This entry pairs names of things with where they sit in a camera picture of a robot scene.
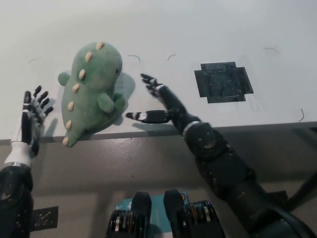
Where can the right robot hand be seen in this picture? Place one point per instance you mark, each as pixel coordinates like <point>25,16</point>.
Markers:
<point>175,109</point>

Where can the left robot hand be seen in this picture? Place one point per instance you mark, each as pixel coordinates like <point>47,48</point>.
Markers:
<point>26,131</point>

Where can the green plush dinosaur toy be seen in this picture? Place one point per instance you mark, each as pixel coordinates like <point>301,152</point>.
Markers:
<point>91,94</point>

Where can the robot torso black and teal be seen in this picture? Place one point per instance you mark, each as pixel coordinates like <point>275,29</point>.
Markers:
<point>171,215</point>

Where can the black table leg bar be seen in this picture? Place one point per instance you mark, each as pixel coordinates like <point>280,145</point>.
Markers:
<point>303,192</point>

